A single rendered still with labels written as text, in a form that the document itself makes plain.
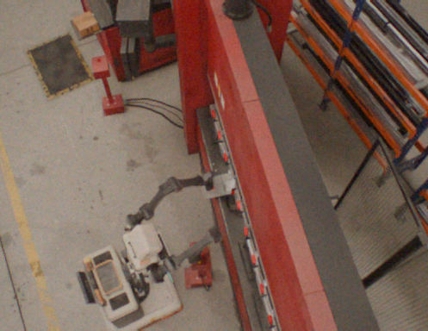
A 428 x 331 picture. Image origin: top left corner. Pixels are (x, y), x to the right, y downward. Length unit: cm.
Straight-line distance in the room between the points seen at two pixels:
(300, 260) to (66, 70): 429
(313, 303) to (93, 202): 315
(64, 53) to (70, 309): 310
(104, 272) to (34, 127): 238
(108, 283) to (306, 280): 185
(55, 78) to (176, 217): 233
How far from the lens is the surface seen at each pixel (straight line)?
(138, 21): 356
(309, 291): 224
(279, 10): 358
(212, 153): 406
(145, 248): 323
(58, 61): 604
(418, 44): 435
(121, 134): 525
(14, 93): 594
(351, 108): 505
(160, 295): 427
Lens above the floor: 445
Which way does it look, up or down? 59 degrees down
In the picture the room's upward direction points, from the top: 3 degrees counter-clockwise
